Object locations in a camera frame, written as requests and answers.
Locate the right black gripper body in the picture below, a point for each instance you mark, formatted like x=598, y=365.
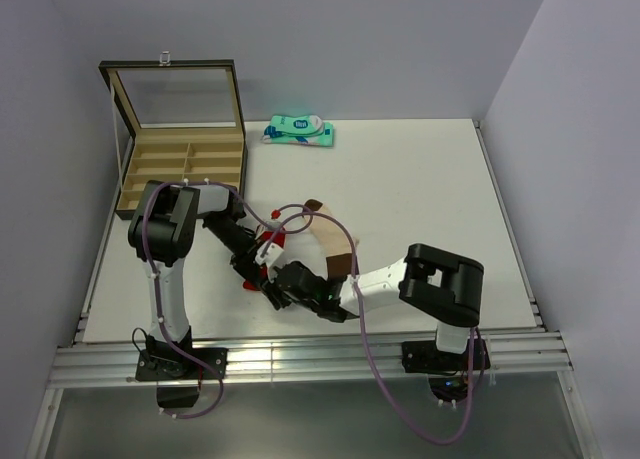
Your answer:
x=313, y=306

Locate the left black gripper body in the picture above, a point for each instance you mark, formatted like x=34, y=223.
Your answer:
x=234, y=238

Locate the red sock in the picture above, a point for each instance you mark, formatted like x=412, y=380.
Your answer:
x=255, y=278

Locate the beige brown striped sock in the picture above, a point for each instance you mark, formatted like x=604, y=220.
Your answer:
x=335, y=245

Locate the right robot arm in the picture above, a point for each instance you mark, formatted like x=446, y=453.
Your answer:
x=441, y=284

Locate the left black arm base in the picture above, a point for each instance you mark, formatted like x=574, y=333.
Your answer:
x=179, y=383

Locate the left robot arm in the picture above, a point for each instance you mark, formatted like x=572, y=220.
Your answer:
x=162, y=233

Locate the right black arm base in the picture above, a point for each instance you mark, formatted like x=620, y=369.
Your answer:
x=448, y=372

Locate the teal patterned folded socks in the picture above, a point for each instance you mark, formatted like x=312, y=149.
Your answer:
x=308, y=130

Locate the black compartment organizer box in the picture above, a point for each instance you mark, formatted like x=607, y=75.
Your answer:
x=185, y=122

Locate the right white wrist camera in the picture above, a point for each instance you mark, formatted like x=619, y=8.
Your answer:
x=272, y=258

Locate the aluminium front rail frame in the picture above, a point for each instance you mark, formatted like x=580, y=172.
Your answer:
x=297, y=350

